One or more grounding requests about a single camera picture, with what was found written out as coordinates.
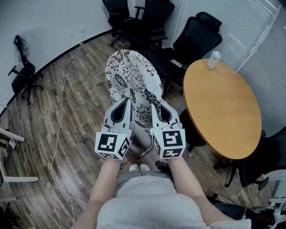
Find person's left forearm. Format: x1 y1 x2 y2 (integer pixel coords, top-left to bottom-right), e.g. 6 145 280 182
77 156 123 229

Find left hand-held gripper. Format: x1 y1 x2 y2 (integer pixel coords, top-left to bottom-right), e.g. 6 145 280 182
94 97 133 161

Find person's right forearm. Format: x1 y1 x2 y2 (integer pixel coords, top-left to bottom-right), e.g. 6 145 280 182
169 156 235 224

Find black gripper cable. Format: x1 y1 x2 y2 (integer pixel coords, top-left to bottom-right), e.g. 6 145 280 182
118 161 128 179

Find white-legged desk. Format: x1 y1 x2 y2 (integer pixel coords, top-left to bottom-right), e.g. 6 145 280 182
0 127 39 183

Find round yellow wooden table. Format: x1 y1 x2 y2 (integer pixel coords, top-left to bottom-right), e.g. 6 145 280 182
179 58 262 160

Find white wire rack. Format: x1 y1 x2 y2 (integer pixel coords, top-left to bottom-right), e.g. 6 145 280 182
269 196 286 206

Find black round grey-rimmed device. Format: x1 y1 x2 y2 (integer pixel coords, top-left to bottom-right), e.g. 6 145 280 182
214 202 246 221

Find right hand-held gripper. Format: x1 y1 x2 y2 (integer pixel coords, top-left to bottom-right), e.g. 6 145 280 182
149 102 187 160

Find black white patterned device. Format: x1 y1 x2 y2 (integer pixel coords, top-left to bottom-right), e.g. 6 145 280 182
244 205 279 229

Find black office chair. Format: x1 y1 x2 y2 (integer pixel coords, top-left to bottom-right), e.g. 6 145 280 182
145 11 223 100
110 0 175 54
101 0 130 38
8 34 44 106
213 129 286 191

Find long white cable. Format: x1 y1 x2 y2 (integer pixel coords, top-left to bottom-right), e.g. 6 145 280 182
50 43 89 226

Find person's grey shirt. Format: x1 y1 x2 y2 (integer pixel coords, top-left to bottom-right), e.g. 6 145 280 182
96 175 252 229

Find person's light grey trousers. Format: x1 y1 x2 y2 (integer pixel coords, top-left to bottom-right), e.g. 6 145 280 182
116 170 175 197

